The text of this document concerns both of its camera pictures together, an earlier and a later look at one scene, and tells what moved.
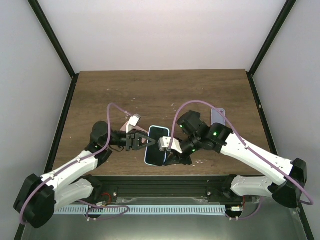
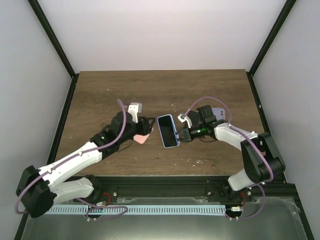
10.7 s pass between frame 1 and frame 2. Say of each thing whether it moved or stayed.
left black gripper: moved
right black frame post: stayed
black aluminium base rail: stayed
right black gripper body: moved
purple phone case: stayed
